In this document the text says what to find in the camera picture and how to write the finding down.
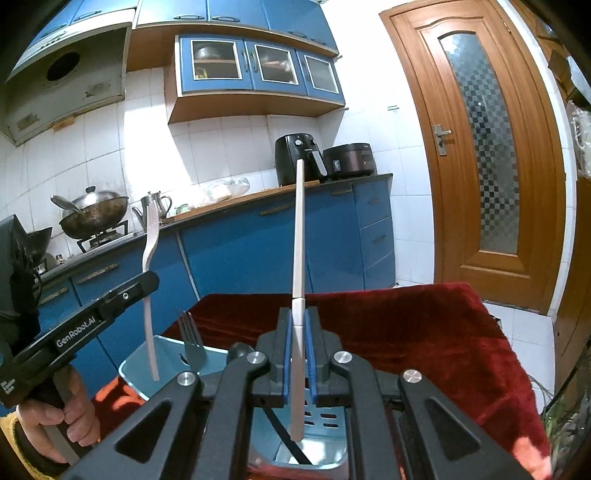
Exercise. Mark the steel fork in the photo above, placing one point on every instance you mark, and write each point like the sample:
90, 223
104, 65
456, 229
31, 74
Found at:
195, 354

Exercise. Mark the person's left hand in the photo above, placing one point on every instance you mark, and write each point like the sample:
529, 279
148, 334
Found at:
78, 413

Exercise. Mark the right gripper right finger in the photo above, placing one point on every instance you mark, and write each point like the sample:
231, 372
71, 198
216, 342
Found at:
399, 426

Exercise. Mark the wooden door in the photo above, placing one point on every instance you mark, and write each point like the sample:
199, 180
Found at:
493, 148

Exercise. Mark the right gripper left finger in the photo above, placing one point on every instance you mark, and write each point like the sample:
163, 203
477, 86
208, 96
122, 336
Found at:
195, 427

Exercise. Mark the black air fryer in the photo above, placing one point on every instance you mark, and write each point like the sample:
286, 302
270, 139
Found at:
290, 148

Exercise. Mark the blue wall cabinet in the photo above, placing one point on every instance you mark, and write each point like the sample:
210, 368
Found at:
221, 76

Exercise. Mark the range hood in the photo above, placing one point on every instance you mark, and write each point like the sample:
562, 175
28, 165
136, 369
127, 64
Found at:
79, 76

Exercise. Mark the steel kettle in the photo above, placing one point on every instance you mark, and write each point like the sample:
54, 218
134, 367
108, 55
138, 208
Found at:
160, 203

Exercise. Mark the red floral blanket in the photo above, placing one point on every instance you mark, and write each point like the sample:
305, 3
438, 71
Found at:
442, 330

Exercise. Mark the dark rice cooker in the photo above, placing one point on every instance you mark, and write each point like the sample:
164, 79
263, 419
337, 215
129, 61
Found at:
349, 161

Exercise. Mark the wok with lid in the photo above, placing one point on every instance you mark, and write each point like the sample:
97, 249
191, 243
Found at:
92, 213

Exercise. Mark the blue base cabinets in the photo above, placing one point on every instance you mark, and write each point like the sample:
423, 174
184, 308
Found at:
246, 248

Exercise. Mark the black spoon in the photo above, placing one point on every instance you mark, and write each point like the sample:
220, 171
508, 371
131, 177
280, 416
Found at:
258, 359

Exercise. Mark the yellow sleeve forearm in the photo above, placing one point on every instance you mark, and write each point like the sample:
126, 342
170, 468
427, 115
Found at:
19, 460

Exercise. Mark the white chopstick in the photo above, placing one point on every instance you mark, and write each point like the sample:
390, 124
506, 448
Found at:
297, 358

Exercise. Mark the light blue utensil box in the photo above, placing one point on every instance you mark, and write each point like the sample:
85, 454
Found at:
324, 440

